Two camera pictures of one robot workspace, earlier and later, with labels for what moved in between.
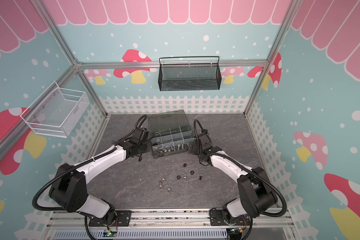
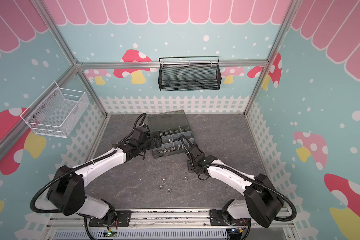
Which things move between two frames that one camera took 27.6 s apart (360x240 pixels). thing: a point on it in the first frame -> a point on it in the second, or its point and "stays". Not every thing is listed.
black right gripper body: x=196 y=147 -> x=187 y=148
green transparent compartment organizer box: x=170 y=132 stays
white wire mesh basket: x=57 y=113 stays
